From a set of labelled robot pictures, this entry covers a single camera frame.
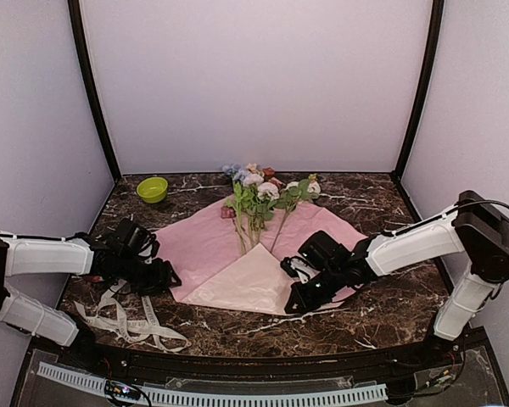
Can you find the blue flower stem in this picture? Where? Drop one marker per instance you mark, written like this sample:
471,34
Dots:
237,174

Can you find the white rose stem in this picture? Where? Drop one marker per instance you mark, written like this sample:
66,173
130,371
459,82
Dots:
259,201
296,192

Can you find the right black frame post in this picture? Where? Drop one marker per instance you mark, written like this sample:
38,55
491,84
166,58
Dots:
431,47

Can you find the grey slotted cable duct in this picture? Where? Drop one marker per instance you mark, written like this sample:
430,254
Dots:
187,392

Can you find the green plastic bowl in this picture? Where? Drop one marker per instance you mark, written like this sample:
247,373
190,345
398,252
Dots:
152,190

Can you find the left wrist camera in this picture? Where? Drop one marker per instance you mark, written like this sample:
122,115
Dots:
129,240

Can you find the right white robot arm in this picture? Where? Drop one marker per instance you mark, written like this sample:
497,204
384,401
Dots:
474,232

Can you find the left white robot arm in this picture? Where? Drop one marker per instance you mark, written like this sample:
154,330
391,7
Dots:
30,259

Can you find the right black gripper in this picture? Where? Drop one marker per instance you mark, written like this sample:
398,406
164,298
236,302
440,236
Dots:
295,296

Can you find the pink wrapping paper sheet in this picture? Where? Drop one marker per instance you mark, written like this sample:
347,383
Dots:
205,252

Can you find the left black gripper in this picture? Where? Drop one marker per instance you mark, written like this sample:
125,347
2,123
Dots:
161,279

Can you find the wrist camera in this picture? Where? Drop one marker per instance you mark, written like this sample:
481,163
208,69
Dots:
320,252
129,240

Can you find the black frame post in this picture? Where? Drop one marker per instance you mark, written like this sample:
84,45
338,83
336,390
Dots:
83,57
431,47

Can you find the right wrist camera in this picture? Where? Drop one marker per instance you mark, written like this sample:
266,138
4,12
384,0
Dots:
320,252

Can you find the beige printed ribbon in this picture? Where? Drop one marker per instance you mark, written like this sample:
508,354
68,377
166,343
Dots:
111,316

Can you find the peach and orange flower stem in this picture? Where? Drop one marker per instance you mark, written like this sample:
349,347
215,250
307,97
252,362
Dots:
267,173

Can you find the left black frame post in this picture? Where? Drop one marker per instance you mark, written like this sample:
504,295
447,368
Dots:
83,57

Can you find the mauve rose stem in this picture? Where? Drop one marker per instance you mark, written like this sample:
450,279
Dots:
230,213

